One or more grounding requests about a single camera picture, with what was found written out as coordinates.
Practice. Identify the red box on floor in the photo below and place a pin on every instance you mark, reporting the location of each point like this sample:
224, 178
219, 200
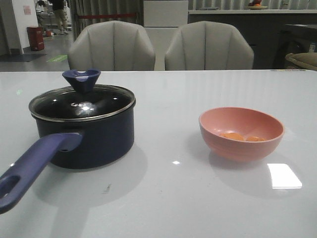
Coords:
35, 37

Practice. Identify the red barrier belt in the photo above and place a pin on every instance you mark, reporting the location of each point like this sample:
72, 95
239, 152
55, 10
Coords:
107, 16

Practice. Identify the dark blue saucepan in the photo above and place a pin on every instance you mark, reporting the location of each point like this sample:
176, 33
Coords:
72, 145

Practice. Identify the dark counter unit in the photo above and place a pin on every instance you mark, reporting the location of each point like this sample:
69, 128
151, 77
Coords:
266, 31

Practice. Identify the person in background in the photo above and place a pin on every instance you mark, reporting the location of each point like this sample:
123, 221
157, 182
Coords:
58, 9

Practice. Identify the grey upholstered chair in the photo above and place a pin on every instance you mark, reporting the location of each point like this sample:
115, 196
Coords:
207, 45
112, 46

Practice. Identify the orange ham slice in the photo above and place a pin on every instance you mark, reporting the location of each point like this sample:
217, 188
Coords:
233, 135
254, 138

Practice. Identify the glass lid with blue knob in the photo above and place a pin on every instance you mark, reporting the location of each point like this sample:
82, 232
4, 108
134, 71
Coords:
83, 100

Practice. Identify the beige cushion seat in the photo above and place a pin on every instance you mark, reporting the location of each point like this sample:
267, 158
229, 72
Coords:
302, 60

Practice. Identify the white cabinet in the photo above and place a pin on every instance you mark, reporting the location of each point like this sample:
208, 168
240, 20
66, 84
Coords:
161, 19

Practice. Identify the left grey upholstered chair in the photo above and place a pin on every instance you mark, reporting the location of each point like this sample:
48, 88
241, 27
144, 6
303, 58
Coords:
112, 46

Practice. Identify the fruit plate on counter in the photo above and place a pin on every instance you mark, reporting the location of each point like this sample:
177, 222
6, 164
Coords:
255, 5

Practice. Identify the pink bowl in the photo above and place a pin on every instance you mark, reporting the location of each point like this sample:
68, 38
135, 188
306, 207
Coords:
246, 122

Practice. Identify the right grey upholstered chair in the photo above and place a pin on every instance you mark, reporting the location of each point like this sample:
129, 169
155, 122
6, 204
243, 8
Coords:
207, 45

